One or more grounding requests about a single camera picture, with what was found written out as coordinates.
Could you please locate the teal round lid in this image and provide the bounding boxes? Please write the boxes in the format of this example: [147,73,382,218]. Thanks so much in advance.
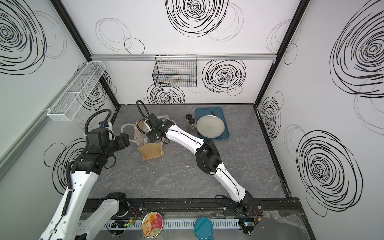
[194,217,214,240]

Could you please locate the round pink yellow lid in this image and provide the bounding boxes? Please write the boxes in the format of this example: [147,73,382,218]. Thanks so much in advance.
[142,212,165,239]

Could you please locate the white slotted cable duct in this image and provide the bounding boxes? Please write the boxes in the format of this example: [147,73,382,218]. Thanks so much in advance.
[77,218,241,231]

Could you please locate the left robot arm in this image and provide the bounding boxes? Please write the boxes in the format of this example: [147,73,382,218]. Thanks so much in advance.
[40,109,130,240]

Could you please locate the canvas tote bag cat print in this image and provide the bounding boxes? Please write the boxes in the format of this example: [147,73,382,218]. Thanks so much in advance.
[121,121,165,161]

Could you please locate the glass jar black lid front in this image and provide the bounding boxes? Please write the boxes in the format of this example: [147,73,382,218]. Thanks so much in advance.
[188,118,197,132]

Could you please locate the white wire shelf basket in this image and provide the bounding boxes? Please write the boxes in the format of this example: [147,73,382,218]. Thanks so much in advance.
[47,61,106,122]

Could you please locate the black wire basket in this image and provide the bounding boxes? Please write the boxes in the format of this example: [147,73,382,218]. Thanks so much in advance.
[152,55,198,87]

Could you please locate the grey round plate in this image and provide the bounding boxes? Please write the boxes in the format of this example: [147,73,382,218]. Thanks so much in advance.
[197,115,225,139]

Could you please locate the teal plastic tray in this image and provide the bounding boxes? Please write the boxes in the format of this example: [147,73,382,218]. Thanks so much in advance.
[195,107,229,140]

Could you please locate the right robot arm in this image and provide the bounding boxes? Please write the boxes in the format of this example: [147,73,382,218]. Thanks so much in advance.
[138,113,257,215]

